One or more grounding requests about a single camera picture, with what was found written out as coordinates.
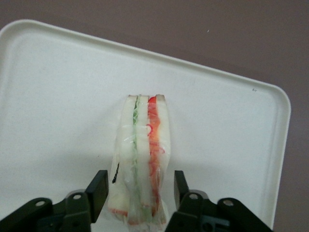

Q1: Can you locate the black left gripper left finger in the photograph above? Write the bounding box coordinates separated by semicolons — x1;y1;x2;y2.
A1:
0;170;109;232

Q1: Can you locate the plastic sandwich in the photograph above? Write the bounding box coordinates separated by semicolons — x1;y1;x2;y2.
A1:
106;94;172;232

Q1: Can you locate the white plastic tray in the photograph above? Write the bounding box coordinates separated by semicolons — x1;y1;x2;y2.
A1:
0;19;292;232

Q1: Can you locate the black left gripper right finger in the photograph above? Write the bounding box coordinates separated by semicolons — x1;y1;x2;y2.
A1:
165;170;274;232

